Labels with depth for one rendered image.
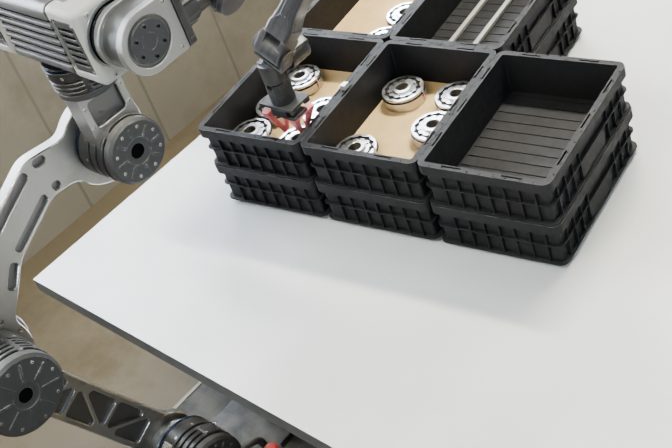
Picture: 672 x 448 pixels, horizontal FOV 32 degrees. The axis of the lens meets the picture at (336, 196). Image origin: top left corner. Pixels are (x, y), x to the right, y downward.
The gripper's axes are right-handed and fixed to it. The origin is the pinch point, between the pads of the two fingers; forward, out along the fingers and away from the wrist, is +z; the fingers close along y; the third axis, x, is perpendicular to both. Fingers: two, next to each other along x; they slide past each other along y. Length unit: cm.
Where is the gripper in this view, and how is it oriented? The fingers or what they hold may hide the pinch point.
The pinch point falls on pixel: (295, 130)
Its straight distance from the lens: 269.2
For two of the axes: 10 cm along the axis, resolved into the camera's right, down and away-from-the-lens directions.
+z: 2.8, 7.4, 6.1
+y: -7.4, -2.4, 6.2
